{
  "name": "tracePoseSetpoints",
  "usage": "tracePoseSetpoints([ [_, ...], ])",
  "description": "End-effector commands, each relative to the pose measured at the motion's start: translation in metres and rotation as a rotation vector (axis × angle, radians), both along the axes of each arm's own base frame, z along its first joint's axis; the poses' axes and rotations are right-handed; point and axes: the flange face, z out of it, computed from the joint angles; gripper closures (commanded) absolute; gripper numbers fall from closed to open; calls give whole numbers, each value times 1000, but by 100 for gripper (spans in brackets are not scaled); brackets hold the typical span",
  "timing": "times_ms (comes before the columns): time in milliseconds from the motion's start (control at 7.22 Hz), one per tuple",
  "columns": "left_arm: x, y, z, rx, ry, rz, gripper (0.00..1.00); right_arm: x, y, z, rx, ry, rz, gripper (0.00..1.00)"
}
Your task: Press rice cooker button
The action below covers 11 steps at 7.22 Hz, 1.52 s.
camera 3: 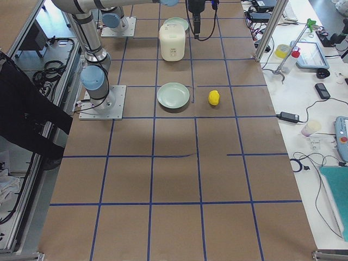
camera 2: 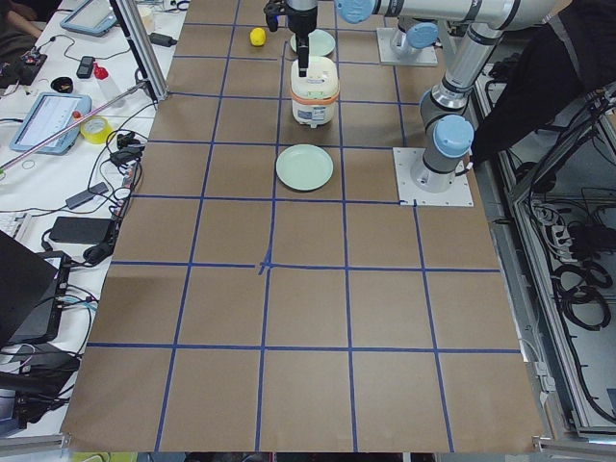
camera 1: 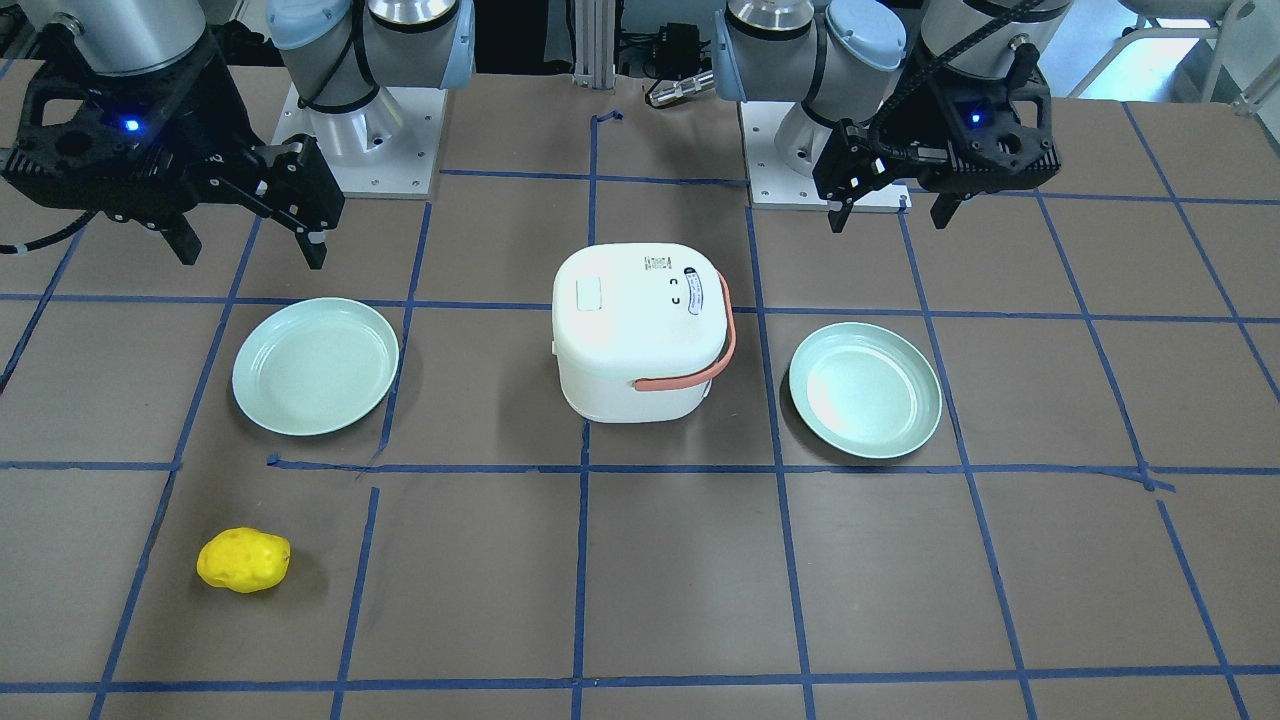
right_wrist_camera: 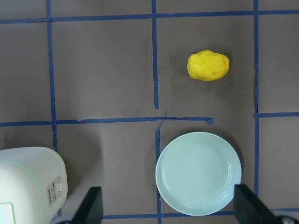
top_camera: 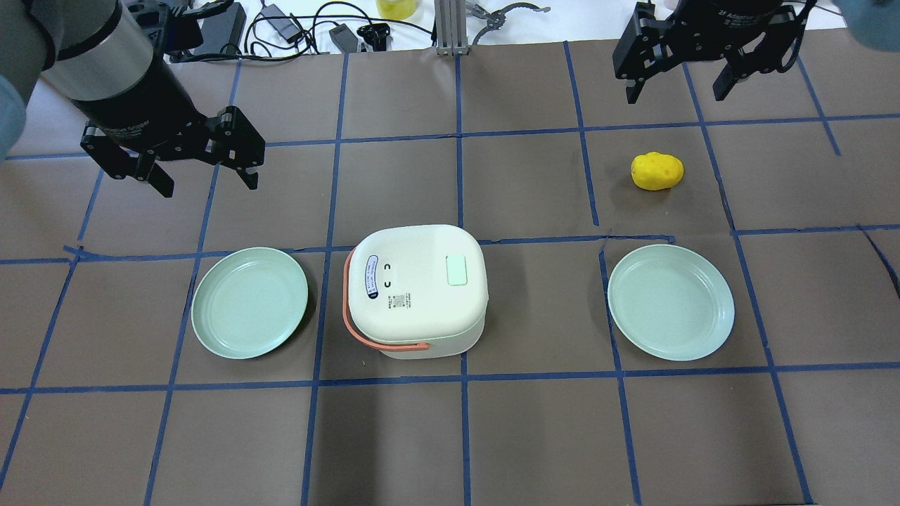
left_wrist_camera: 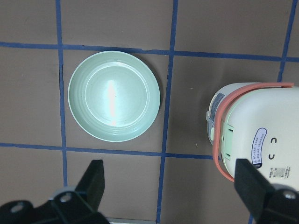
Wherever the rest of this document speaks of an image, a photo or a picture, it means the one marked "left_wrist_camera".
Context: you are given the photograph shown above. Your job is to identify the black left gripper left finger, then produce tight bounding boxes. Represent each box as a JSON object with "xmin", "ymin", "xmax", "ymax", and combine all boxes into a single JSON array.
[{"xmin": 75, "ymin": 160, "xmax": 104, "ymax": 210}]

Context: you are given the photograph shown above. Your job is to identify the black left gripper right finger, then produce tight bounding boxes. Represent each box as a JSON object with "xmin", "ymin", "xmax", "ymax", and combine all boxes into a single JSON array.
[{"xmin": 234, "ymin": 159, "xmax": 275, "ymax": 216}]

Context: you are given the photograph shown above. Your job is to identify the white rice cooker orange handle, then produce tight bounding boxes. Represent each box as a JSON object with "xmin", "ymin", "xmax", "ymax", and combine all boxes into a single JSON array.
[{"xmin": 206, "ymin": 82, "xmax": 299, "ymax": 189}]

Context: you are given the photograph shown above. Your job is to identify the green plate near left arm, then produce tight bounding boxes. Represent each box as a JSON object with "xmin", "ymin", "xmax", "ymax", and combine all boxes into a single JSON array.
[{"xmin": 68, "ymin": 51, "xmax": 160, "ymax": 142}]

